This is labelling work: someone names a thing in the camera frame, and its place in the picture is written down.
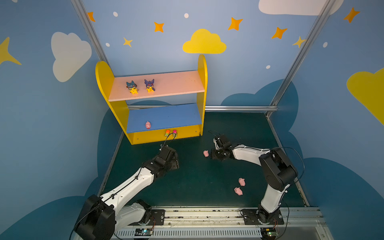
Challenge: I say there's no purple creature toy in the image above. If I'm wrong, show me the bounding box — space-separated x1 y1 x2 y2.
145 79 156 93

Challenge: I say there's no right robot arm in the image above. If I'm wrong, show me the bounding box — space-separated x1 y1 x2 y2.
212 135 298 225

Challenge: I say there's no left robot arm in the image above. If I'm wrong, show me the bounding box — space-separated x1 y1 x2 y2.
72 146 179 240

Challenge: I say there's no yellow toy shelf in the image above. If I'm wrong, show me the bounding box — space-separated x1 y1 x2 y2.
95 55 208 145

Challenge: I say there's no left controller board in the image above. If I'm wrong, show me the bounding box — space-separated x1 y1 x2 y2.
134 229 154 238

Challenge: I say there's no controller board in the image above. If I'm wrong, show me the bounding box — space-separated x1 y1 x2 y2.
134 229 154 238
260 228 278 240

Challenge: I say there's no right controller board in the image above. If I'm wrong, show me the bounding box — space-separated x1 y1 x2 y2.
260 228 278 240

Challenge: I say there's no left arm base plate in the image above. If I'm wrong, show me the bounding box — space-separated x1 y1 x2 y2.
140 209 165 226

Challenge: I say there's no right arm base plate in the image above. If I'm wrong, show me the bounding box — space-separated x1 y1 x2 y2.
240 209 285 225

